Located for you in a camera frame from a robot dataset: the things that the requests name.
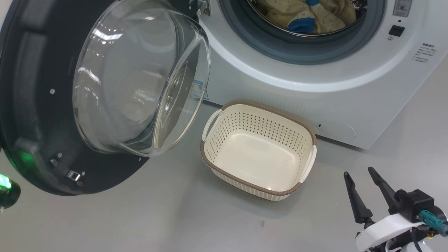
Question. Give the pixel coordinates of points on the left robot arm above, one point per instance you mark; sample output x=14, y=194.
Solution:
x=9, y=196

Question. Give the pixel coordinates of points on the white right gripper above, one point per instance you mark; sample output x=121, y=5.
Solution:
x=385, y=227

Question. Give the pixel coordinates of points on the white front-load washing machine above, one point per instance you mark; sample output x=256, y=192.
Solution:
x=332, y=101

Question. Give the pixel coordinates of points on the blue energy label sticker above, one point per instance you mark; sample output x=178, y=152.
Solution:
x=198, y=87

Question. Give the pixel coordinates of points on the cream perforated laundry basket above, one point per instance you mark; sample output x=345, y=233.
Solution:
x=259, y=161

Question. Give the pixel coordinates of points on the cream garment with blue trim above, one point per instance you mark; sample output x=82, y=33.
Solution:
x=329, y=19

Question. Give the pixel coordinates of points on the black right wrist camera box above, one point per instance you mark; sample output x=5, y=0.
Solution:
x=414, y=204

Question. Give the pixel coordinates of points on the black round glass washer door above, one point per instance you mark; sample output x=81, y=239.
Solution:
x=31, y=87

